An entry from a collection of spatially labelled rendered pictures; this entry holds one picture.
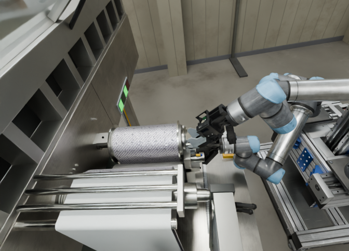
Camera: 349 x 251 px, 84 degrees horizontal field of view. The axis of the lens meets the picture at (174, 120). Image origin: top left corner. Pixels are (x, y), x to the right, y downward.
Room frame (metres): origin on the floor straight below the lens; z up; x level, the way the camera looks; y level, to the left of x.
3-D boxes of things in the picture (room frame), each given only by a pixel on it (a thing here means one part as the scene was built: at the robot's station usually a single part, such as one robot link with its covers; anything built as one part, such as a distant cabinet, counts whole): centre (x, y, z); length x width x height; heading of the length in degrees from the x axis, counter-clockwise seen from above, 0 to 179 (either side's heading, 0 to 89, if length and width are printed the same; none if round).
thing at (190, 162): (0.42, -0.04, 1.05); 0.06 x 0.05 x 0.31; 81
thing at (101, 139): (0.51, 0.29, 1.28); 0.06 x 0.05 x 0.02; 81
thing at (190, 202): (0.21, 0.01, 1.33); 0.06 x 0.06 x 0.06; 81
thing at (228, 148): (0.49, -0.21, 1.11); 0.08 x 0.05 x 0.08; 171
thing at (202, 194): (0.20, -0.05, 1.33); 0.06 x 0.03 x 0.03; 81
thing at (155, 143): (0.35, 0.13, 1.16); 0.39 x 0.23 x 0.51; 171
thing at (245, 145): (0.48, -0.29, 1.11); 0.11 x 0.08 x 0.09; 81
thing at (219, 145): (0.50, -0.13, 1.12); 0.12 x 0.08 x 0.09; 81
